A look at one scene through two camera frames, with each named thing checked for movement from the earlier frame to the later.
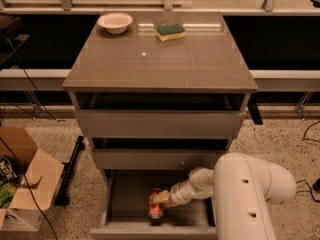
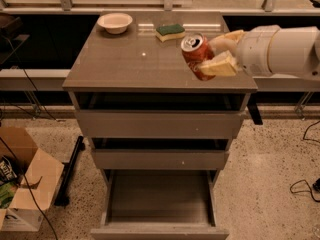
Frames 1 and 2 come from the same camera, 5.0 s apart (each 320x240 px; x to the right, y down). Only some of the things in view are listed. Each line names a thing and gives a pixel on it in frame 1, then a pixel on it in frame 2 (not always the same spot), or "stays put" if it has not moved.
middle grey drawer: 157,153 stays put
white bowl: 115,23 stays put
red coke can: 155,209 to 196,49
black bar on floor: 62,198 stays put
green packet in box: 7,192 stays put
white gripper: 177,194 to 254,52
